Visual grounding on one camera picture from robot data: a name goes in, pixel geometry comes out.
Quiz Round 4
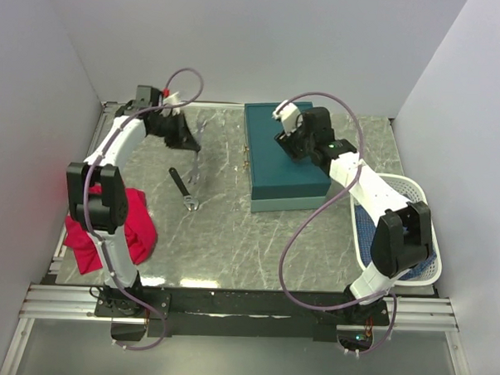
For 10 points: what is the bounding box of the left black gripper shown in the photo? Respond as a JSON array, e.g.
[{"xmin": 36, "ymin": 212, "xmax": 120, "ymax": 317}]
[{"xmin": 150, "ymin": 109, "xmax": 202, "ymax": 150}]

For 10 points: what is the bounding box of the silver combination wrench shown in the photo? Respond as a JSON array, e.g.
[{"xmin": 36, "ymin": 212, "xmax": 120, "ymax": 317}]
[{"xmin": 188, "ymin": 120, "xmax": 206, "ymax": 184}]

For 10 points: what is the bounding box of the teal tool box with drawer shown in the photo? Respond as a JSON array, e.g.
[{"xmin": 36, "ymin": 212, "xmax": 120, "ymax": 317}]
[{"xmin": 244, "ymin": 102, "xmax": 331, "ymax": 213}]

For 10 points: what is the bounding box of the black handled adjustable wrench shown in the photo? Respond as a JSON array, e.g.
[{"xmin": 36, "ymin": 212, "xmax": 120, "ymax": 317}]
[{"xmin": 168, "ymin": 167, "xmax": 200, "ymax": 212}]

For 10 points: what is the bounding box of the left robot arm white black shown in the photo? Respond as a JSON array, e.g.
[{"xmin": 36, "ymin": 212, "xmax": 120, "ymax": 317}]
[{"xmin": 66, "ymin": 85, "xmax": 201, "ymax": 317}]

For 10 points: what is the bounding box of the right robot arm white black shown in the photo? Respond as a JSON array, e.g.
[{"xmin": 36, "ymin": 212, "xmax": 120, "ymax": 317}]
[{"xmin": 272, "ymin": 103, "xmax": 434, "ymax": 324}]

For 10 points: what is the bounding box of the white plastic basket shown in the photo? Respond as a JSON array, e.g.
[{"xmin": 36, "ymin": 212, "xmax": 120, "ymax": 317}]
[{"xmin": 347, "ymin": 171, "xmax": 447, "ymax": 288}]

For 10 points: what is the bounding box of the red cloth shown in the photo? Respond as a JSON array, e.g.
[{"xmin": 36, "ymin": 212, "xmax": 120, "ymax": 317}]
[{"xmin": 63, "ymin": 188, "xmax": 158, "ymax": 275}]

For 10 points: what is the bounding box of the blue checkered cloth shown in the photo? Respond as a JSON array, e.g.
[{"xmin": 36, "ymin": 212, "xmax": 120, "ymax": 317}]
[{"xmin": 352, "ymin": 203, "xmax": 439, "ymax": 286}]

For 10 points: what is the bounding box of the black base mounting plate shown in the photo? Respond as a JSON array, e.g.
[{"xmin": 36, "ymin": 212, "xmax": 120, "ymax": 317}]
[{"xmin": 95, "ymin": 286, "xmax": 392, "ymax": 343}]

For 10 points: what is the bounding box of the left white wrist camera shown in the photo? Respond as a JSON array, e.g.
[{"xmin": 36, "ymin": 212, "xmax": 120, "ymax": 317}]
[{"xmin": 162, "ymin": 88, "xmax": 182, "ymax": 117}]

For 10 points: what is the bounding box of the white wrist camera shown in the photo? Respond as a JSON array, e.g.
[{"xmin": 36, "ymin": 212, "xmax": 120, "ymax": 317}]
[
  {"xmin": 272, "ymin": 101, "xmax": 301, "ymax": 135},
  {"xmin": 162, "ymin": 88, "xmax": 182, "ymax": 117}
]

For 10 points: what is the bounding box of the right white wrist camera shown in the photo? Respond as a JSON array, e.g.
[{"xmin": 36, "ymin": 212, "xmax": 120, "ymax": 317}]
[{"xmin": 272, "ymin": 101, "xmax": 301, "ymax": 135}]

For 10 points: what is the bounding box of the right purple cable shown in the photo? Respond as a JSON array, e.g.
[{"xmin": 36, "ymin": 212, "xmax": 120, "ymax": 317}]
[{"xmin": 274, "ymin": 90, "xmax": 411, "ymax": 358}]

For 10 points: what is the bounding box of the aluminium frame rail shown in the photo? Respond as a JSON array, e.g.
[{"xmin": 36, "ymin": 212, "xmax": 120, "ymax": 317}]
[{"xmin": 0, "ymin": 285, "xmax": 471, "ymax": 375}]

